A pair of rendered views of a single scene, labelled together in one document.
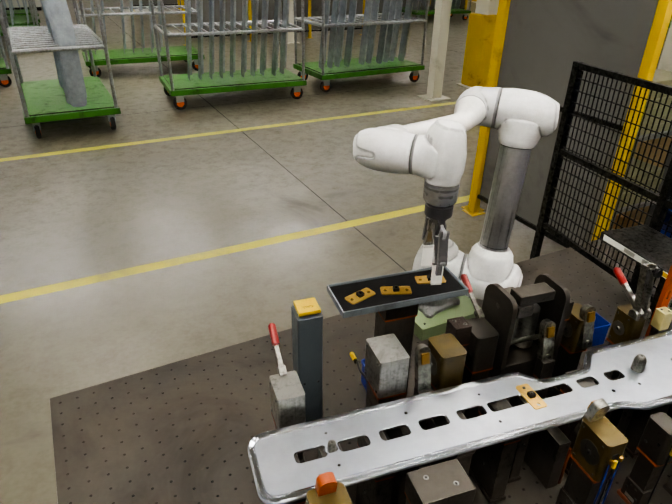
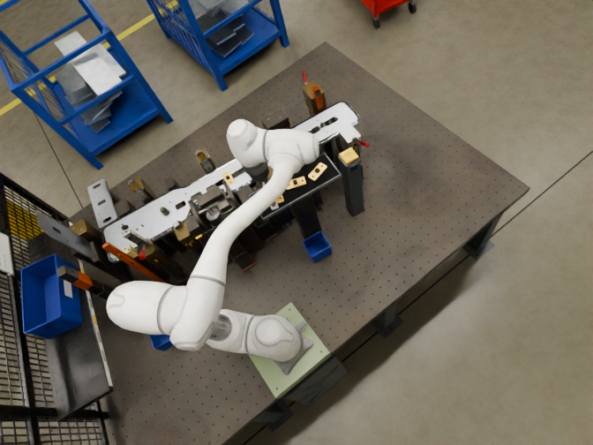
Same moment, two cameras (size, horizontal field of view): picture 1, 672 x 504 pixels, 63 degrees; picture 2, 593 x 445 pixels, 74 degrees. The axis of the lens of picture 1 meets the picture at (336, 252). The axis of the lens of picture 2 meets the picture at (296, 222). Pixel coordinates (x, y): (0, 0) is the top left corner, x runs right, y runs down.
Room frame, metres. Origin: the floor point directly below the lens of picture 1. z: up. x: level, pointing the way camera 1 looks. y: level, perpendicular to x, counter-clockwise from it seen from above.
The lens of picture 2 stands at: (2.18, -0.04, 2.50)
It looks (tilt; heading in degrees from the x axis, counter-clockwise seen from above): 61 degrees down; 192
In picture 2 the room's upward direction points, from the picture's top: 23 degrees counter-clockwise
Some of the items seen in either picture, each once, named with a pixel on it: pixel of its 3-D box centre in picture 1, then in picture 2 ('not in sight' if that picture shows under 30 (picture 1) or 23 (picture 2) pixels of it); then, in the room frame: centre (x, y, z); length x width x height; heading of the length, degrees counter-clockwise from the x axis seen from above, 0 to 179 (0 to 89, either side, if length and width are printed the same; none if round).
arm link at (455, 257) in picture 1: (437, 264); (273, 336); (1.80, -0.39, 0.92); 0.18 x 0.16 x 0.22; 71
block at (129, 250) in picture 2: (646, 358); (148, 264); (1.32, -0.97, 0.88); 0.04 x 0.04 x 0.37; 19
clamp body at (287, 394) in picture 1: (287, 433); (353, 158); (1.00, 0.12, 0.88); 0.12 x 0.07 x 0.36; 19
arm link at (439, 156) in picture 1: (440, 151); (248, 142); (1.32, -0.26, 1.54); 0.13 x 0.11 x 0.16; 71
